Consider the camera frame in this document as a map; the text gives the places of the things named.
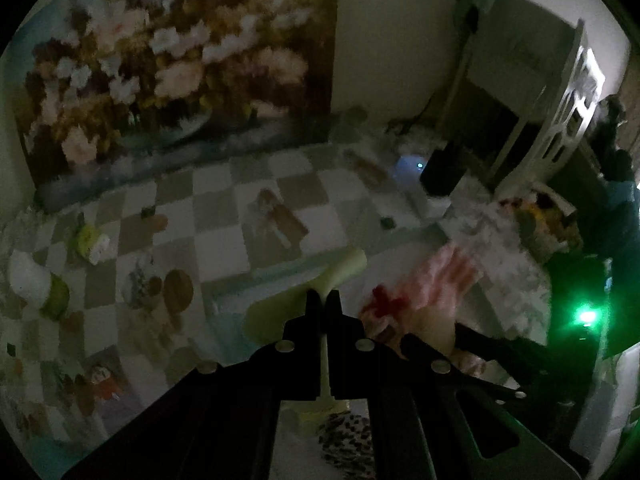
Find colourful printed cloth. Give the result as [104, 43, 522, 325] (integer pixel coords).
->
[500, 185, 583, 261]

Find pink cloth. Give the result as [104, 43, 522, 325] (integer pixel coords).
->
[357, 245, 483, 376]

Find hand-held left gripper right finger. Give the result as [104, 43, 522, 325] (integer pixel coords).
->
[327, 291, 586, 480]

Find floral wall painting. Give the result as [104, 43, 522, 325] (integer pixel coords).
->
[10, 0, 341, 211]

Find dark hanging clothes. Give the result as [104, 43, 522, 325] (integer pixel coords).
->
[592, 97, 640, 356]

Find white carved wooden frame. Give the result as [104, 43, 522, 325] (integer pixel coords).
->
[492, 17, 606, 201]

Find leopard print cloth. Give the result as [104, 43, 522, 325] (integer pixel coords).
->
[315, 407, 381, 478]

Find black boxy object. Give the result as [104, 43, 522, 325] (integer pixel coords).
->
[420, 142, 468, 198]

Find light green cloth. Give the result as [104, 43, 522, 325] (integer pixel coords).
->
[242, 247, 368, 426]

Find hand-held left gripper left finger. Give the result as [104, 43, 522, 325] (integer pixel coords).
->
[62, 290, 322, 480]

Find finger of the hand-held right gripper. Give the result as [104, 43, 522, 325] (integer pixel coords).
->
[454, 322, 557, 387]
[399, 333, 532, 407]

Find green jar with white lid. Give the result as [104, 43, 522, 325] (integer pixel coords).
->
[7, 250, 71, 321]

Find small yellow box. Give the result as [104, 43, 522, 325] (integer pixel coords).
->
[75, 224, 113, 266]

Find white box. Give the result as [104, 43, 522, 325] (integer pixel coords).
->
[410, 190, 451, 218]

